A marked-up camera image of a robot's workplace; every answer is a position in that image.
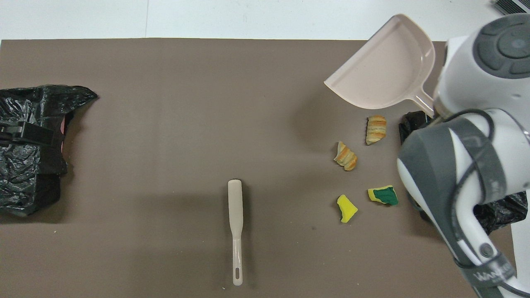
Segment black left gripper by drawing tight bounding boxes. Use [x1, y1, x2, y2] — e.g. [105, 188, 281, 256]
[0, 122, 57, 146]

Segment beige hand brush black bristles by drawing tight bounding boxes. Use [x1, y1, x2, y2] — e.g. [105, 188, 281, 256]
[227, 179, 243, 286]

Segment striped croissant piece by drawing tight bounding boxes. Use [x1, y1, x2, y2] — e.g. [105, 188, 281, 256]
[334, 141, 359, 171]
[365, 115, 388, 146]

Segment yellow sponge piece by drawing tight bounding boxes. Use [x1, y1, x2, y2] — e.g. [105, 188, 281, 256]
[337, 194, 359, 224]

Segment beige plastic dustpan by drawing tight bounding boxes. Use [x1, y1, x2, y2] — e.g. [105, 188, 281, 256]
[324, 14, 436, 117]

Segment green and yellow sponge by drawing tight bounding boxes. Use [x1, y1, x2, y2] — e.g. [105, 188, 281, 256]
[368, 185, 399, 206]

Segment black trash bag bin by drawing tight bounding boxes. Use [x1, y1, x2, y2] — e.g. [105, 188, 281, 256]
[399, 110, 529, 235]
[0, 85, 99, 217]

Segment brown table mat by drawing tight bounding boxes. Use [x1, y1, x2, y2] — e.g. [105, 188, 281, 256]
[0, 38, 519, 298]

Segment dark ribbed panel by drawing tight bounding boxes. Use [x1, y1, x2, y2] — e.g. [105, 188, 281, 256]
[493, 0, 530, 15]

